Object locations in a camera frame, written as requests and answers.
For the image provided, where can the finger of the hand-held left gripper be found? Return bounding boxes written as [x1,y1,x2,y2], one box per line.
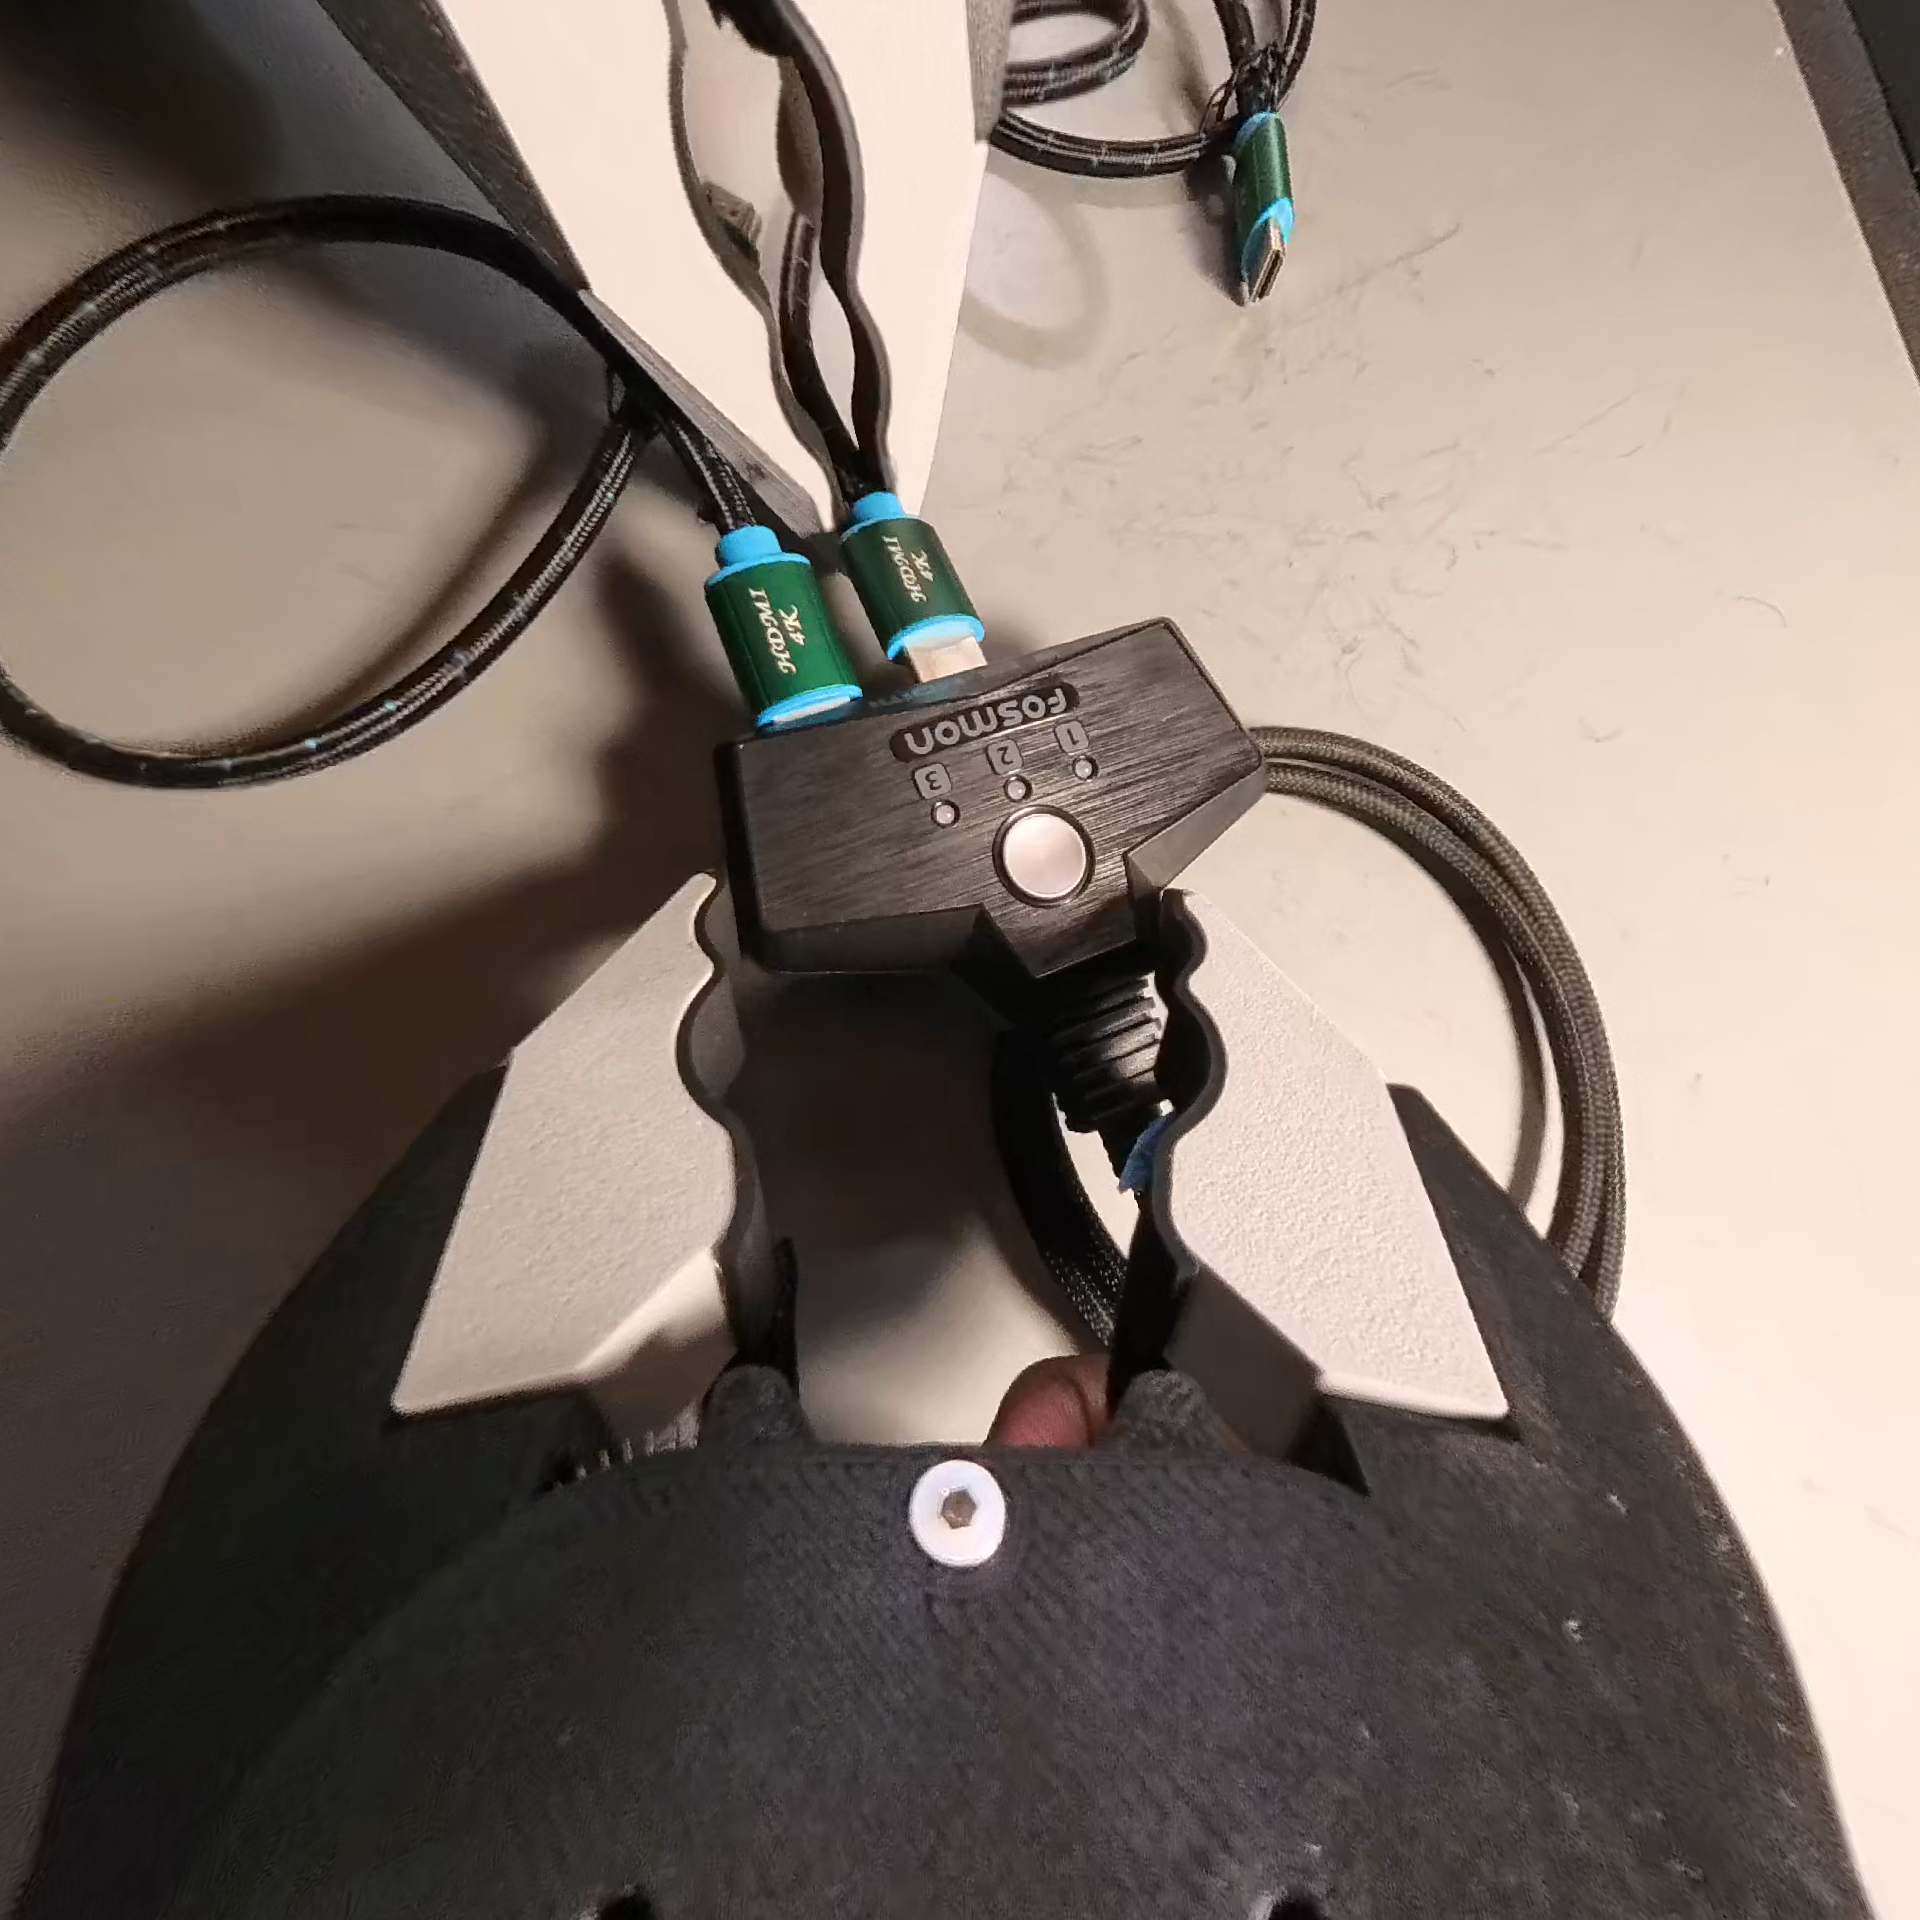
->
[434,0,854,537]
[814,0,1009,506]

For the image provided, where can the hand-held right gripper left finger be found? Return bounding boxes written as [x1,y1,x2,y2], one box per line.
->
[391,873,792,1419]

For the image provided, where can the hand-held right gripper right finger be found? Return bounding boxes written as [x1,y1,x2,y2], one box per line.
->
[1105,887,1508,1455]

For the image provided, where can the black braided switch cable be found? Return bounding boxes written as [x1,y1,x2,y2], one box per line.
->
[983,725,1629,1353]

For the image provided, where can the black hdmi switch box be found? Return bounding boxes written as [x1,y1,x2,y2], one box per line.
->
[732,618,1263,985]

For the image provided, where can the person's right hand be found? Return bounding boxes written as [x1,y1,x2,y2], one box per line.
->
[993,1353,1114,1451]

